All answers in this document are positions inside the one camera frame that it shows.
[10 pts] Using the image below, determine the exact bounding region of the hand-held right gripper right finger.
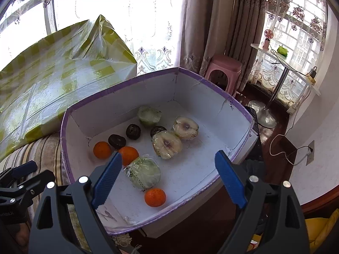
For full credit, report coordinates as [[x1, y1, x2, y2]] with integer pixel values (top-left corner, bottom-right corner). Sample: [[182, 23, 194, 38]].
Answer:
[[214, 150, 310, 254]]

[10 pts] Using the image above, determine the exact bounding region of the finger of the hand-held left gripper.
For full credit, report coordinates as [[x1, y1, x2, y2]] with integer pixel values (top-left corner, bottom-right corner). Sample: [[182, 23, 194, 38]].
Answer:
[[0, 169, 56, 209], [0, 160, 38, 188]]

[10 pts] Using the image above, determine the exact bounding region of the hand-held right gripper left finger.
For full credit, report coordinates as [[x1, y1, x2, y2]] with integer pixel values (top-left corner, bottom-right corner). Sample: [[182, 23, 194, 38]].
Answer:
[[28, 151, 124, 254]]

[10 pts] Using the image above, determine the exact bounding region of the orange tangerine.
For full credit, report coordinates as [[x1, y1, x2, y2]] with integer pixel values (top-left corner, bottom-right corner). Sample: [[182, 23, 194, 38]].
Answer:
[[144, 188, 167, 207], [93, 141, 112, 160], [118, 146, 139, 167]]

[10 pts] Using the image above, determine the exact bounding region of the white box with purple rim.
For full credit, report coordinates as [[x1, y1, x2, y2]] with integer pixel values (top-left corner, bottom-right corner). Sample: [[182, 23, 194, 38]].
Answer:
[[60, 67, 255, 239]]

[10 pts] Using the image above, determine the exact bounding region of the dark mangosteen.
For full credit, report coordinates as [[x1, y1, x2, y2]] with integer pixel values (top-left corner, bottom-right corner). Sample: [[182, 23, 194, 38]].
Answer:
[[150, 126, 167, 138], [108, 134, 127, 150], [125, 124, 141, 140]]

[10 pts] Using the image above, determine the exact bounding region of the pale fruit half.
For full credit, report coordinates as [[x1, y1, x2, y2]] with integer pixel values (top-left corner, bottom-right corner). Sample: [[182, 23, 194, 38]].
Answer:
[[151, 131, 183, 160], [172, 116, 200, 140]]

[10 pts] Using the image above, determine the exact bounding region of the striped sofa cover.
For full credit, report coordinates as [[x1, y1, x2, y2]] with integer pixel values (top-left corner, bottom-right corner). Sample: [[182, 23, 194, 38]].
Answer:
[[0, 132, 92, 253]]

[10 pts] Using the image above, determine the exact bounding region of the white round side table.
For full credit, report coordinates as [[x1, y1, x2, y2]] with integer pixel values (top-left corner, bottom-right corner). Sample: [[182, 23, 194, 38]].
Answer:
[[247, 43, 321, 128]]

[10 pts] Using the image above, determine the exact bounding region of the yellow cushion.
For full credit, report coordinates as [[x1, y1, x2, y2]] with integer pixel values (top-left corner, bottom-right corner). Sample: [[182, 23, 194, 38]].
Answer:
[[304, 208, 339, 254]]

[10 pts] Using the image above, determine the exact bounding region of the pink plastic stool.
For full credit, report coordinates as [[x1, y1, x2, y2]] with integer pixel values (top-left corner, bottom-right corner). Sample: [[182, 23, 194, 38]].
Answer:
[[204, 55, 243, 98]]

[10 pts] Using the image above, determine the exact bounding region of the sheer lace curtain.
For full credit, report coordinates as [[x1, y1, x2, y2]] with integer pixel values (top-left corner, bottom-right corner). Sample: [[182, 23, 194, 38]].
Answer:
[[0, 0, 186, 76], [250, 0, 327, 114]]

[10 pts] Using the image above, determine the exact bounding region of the small pink fan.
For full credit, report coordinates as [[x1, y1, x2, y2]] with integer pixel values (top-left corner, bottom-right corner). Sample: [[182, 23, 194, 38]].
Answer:
[[263, 29, 273, 49]]

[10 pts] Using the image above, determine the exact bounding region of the brown drape curtain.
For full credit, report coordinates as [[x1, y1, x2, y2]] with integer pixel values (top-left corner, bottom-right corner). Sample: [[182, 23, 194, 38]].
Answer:
[[179, 0, 268, 92]]

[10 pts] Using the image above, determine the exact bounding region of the white floor cable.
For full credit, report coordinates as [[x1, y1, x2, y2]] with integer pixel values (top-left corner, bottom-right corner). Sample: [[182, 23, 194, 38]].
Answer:
[[269, 134, 310, 166]]

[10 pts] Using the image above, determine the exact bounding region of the wall socket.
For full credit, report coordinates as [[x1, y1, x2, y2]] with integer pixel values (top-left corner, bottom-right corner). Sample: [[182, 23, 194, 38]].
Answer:
[[305, 140, 315, 166]]

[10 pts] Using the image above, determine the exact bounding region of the black cable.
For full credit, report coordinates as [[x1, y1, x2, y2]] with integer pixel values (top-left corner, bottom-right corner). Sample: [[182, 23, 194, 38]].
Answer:
[[270, 48, 317, 76]]

